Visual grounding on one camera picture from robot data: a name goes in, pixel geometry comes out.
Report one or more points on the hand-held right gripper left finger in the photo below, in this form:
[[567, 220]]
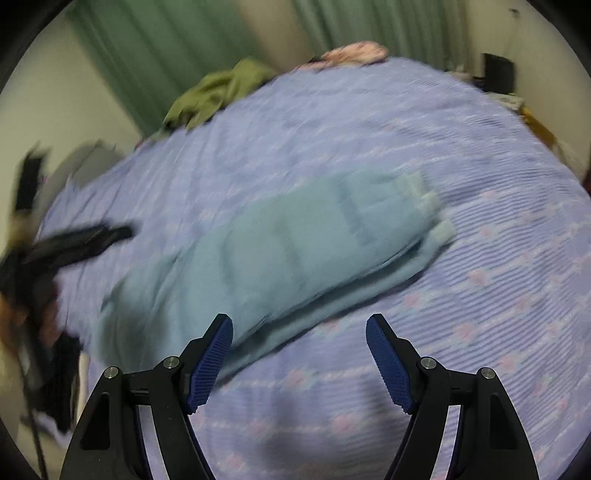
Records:
[[210, 364]]

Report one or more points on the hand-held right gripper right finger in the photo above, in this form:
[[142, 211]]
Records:
[[390, 364]]

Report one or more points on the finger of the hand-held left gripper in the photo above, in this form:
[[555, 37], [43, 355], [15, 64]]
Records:
[[99, 236]]

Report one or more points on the light blue pants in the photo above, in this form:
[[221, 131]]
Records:
[[295, 258]]

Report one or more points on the black cloth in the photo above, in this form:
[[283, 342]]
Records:
[[57, 383]]

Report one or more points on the olive green garment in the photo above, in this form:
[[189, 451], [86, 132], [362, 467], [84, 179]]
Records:
[[210, 94]]

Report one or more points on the purple patterned bed blanket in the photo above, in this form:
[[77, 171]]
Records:
[[351, 184]]

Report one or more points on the green curtain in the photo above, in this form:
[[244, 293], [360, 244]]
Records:
[[194, 46]]

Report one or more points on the black box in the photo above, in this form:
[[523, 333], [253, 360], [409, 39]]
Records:
[[497, 73]]

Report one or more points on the pink floral cloth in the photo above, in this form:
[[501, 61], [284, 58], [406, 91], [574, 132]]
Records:
[[353, 53]]

